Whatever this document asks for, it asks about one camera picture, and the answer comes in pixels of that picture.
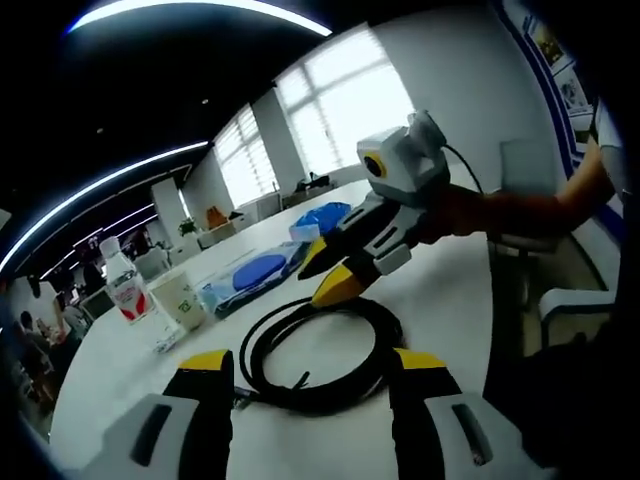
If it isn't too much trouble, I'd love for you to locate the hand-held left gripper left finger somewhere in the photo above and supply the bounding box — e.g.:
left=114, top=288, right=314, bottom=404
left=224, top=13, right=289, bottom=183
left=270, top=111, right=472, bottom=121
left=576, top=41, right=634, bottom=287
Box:
left=84, top=349, right=236, bottom=480

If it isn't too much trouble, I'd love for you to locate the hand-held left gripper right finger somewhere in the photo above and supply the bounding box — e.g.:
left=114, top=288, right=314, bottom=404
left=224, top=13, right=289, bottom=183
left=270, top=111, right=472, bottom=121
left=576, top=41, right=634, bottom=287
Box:
left=392, top=348, right=526, bottom=480

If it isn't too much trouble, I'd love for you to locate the blue tissue pack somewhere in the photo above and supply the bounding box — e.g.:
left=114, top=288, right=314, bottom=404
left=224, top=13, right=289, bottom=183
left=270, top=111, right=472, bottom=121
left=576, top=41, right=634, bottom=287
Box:
left=289, top=201, right=354, bottom=244

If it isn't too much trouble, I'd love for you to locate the white paper cup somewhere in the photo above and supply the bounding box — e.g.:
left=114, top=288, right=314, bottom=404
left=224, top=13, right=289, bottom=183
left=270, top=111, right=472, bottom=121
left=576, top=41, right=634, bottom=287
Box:
left=148, top=271, right=206, bottom=334

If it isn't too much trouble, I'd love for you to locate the clear water bottle red label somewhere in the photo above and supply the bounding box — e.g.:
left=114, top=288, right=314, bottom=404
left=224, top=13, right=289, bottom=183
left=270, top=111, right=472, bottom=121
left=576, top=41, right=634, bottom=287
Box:
left=99, top=237, right=171, bottom=354

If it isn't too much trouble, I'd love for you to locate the person's right hand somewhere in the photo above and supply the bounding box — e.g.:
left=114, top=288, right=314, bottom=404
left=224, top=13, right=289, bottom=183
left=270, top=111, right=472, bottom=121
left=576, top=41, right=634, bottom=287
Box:
left=417, top=187, right=489, bottom=246

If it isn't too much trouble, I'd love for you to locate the white table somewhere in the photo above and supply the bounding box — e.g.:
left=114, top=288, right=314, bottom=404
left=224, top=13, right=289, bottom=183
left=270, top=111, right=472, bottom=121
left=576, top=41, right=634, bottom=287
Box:
left=49, top=179, right=501, bottom=480

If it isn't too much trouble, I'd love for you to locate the large window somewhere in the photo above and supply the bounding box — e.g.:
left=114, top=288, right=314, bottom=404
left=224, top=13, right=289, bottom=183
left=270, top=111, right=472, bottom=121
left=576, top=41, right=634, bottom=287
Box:
left=273, top=27, right=416, bottom=186

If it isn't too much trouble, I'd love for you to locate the narrow window with blinds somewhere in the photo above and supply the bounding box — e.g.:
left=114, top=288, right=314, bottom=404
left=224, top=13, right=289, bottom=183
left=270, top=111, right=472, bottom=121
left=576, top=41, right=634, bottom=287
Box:
left=213, top=107, right=279, bottom=206

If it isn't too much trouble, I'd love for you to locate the person's dark clothing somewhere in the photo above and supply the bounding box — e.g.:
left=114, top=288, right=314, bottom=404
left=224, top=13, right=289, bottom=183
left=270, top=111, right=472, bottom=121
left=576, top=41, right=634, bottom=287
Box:
left=479, top=319, right=640, bottom=480

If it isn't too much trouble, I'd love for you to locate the long ceiling light strip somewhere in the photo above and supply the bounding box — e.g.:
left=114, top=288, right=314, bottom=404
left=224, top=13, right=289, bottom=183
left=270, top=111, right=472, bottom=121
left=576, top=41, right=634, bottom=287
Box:
left=0, top=140, right=209, bottom=271
left=67, top=0, right=334, bottom=36

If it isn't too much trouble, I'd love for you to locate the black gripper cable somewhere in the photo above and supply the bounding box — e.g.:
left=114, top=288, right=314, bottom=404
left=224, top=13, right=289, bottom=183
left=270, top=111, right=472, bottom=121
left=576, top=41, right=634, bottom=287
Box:
left=443, top=143, right=485, bottom=195

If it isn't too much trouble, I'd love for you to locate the wall poster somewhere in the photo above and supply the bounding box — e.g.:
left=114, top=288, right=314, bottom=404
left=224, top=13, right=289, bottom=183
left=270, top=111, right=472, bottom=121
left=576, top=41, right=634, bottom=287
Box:
left=499, top=0, right=594, bottom=146

